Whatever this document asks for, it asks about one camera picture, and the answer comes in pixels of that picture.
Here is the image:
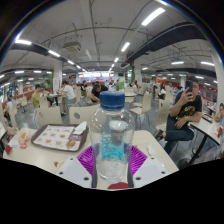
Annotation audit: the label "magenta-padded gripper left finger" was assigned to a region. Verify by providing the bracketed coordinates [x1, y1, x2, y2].
[55, 144, 99, 189]

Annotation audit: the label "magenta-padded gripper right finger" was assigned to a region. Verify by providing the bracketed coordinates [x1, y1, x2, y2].
[126, 145, 170, 189]

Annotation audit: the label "clear blue-capped water bottle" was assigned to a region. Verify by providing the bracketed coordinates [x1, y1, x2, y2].
[88, 90, 136, 184]

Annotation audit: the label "flat round red coaster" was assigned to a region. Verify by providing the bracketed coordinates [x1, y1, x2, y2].
[107, 181, 129, 190]

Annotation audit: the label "brown food tray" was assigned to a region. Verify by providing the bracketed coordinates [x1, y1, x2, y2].
[31, 123, 90, 153]

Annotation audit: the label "crumpled white napkin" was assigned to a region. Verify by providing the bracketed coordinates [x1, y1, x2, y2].
[72, 120, 88, 136]

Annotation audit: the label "cream chair with round hole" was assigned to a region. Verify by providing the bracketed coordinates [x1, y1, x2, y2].
[68, 104, 101, 125]
[35, 105, 64, 128]

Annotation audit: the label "crumpled food wrapper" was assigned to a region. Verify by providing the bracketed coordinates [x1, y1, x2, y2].
[16, 128, 33, 149]

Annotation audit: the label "person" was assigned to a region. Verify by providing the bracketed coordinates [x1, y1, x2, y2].
[89, 82, 109, 104]
[154, 78, 203, 156]
[213, 102, 224, 158]
[31, 83, 43, 109]
[60, 79, 77, 113]

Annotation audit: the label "cream neighbouring table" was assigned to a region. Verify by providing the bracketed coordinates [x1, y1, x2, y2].
[189, 116, 221, 166]

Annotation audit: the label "ceiling air conditioner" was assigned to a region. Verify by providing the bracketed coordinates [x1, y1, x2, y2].
[63, 40, 83, 54]

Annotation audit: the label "ceiling lights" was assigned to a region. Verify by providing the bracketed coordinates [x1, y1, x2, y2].
[0, 6, 218, 89]

